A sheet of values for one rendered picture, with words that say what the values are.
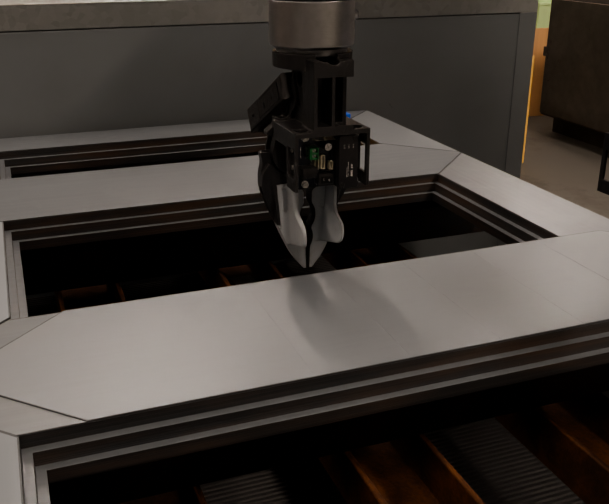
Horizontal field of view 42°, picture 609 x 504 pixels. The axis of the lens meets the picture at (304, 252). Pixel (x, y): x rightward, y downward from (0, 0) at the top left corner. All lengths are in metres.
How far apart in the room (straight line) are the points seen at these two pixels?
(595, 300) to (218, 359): 0.34
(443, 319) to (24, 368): 0.34
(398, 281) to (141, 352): 0.25
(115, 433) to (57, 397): 0.05
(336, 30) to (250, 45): 0.76
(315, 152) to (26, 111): 0.78
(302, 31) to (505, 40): 1.02
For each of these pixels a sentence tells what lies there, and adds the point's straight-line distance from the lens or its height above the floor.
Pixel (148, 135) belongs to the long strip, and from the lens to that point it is 1.33.
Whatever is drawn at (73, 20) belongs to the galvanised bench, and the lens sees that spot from 1.38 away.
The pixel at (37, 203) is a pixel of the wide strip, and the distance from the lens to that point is 1.02.
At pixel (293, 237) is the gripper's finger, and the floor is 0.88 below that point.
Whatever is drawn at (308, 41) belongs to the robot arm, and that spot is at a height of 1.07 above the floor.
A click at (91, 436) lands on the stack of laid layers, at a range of 0.57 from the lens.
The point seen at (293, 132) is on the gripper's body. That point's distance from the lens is 0.69.
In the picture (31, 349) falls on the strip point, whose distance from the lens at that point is 0.66.
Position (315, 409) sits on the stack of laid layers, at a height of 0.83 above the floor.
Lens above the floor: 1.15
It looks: 22 degrees down
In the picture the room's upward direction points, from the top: straight up
